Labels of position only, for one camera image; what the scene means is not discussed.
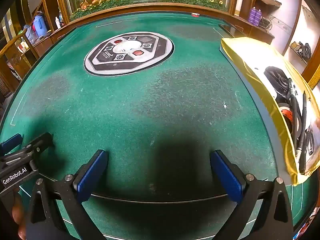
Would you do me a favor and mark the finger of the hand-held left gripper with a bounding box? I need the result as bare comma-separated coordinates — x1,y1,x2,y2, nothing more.
0,133,23,155
21,132,53,163

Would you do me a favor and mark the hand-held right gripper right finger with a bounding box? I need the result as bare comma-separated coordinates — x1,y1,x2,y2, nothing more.
210,150,294,240

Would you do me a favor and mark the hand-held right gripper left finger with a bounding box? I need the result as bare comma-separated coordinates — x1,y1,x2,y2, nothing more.
26,149,109,240

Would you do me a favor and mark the black orange tape roll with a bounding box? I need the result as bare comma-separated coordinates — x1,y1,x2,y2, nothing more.
279,109,293,128

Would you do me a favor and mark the clear ballpoint pen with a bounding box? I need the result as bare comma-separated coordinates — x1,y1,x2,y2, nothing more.
299,91,310,175

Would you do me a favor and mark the thin black tool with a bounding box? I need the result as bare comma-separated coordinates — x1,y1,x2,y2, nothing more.
287,78,304,161

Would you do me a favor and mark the yellow rimmed white foam box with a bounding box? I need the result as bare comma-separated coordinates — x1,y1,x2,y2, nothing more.
220,37,320,187

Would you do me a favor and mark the person's left hand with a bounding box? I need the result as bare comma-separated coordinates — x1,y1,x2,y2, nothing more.
11,192,27,240

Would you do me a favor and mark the wooden chair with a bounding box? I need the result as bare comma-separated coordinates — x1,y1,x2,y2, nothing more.
0,29,42,82

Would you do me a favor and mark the colourful printed paper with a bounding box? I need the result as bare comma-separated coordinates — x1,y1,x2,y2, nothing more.
292,210,318,240

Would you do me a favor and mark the black tape dispenser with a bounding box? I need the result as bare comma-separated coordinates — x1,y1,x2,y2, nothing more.
264,66,292,98

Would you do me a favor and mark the clear plastic bottle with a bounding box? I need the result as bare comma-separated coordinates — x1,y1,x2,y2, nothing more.
23,25,34,43

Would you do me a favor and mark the blue plastic jug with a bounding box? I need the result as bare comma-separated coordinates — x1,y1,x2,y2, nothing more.
32,14,48,35

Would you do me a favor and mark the round table control panel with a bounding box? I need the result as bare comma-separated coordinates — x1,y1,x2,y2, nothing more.
84,31,174,76

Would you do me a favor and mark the wooden cabinet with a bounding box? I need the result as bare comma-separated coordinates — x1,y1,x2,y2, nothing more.
232,15,275,44

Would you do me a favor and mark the black pouch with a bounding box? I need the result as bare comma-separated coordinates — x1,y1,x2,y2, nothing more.
297,42,312,59

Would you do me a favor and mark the gold framed wall shelf unit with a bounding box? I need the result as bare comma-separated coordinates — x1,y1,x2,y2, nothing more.
282,0,320,90

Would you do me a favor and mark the wire basket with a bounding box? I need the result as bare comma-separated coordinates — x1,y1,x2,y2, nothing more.
260,16,275,30

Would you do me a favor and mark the brown wooden wall shelf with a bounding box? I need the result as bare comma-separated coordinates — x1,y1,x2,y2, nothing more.
256,0,282,7

